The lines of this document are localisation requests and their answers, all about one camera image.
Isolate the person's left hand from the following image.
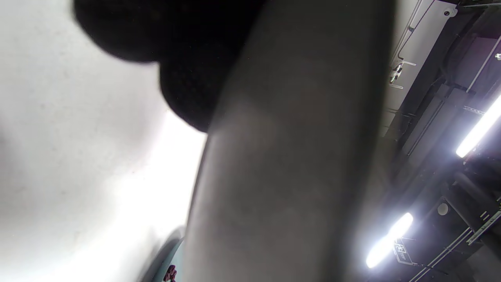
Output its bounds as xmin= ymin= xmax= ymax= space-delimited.
xmin=72 ymin=0 xmax=269 ymax=132

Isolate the grey plate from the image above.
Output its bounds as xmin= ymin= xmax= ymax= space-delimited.
xmin=182 ymin=0 xmax=396 ymax=282

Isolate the teal plate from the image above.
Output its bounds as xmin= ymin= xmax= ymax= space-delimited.
xmin=139 ymin=227 xmax=185 ymax=282

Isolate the black ceiling ductwork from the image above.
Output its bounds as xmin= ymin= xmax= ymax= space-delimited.
xmin=368 ymin=0 xmax=501 ymax=282

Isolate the ceiling tube light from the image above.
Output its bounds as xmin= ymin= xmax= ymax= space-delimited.
xmin=365 ymin=212 xmax=414 ymax=269
xmin=455 ymin=93 xmax=501 ymax=159

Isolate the hanging ceiling sign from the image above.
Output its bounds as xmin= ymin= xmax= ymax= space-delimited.
xmin=393 ymin=240 xmax=412 ymax=266

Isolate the white ceiling bracket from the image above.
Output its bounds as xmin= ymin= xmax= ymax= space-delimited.
xmin=389 ymin=60 xmax=417 ymax=90

